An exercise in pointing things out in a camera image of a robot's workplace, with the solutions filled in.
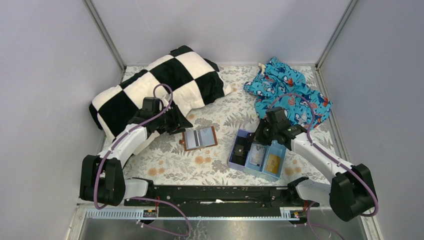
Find grey credit card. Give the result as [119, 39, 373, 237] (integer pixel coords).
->
[248, 143, 266, 167]

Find brown leather card holder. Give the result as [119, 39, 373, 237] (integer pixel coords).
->
[179, 126, 218, 151]

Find gold credit card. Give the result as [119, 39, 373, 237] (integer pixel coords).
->
[265, 153, 281, 175]

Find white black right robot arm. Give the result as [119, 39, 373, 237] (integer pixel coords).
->
[247, 107, 379, 222]

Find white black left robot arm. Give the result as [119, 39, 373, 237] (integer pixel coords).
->
[79, 97, 193, 206]

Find black card in purple slot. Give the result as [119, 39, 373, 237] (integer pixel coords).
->
[230, 137, 249, 166]

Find purple blue card organizer box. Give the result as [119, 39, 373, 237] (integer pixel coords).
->
[227, 129, 287, 182]

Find blue shark print cloth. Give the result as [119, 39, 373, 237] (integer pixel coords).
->
[243, 57, 332, 129]

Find black white checkered blanket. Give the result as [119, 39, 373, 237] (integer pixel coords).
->
[88, 45, 233, 141]

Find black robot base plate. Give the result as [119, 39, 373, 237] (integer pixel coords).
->
[123, 184, 321, 219]

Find slotted grey cable duct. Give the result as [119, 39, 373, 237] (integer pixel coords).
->
[85, 205, 306, 222]

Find aluminium frame rails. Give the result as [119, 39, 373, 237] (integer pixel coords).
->
[64, 0, 385, 240]

